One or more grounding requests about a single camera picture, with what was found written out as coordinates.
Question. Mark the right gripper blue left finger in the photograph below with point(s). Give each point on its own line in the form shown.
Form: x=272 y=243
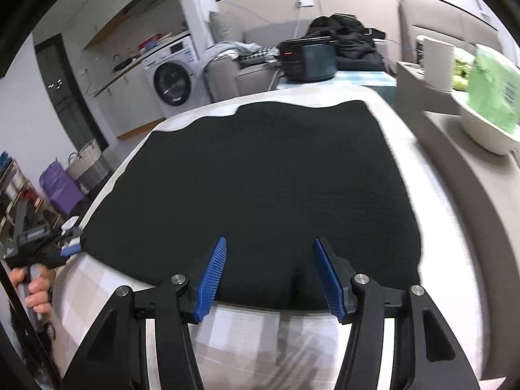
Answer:
x=208 y=283

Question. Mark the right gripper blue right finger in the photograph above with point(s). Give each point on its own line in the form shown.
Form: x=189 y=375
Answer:
x=335 y=276

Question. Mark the black knit sweater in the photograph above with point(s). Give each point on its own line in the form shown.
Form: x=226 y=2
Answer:
x=270 y=178

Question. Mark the black clothes pile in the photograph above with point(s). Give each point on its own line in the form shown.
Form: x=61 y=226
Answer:
x=354 y=48

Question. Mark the person's left hand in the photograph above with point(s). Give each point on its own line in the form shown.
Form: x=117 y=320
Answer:
x=37 y=300

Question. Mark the purple bag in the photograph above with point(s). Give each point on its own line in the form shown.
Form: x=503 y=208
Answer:
x=62 y=191

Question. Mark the wooden rack with spools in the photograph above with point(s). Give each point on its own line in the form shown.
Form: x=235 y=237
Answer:
x=16 y=194

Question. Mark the woven laundry basket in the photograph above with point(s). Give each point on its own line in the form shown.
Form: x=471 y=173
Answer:
x=89 y=169

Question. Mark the white bowl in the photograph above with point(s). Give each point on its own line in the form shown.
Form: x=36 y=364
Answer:
x=482 y=131

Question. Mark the white washing machine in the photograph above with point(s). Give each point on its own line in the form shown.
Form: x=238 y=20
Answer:
x=174 y=77

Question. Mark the grey sofa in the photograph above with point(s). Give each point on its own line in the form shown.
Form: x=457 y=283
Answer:
x=226 y=78

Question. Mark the green wipes pack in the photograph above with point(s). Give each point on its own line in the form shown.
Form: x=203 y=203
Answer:
x=493 y=88

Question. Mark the light blue garment on sofa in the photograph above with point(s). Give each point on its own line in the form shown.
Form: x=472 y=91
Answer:
x=233 y=49

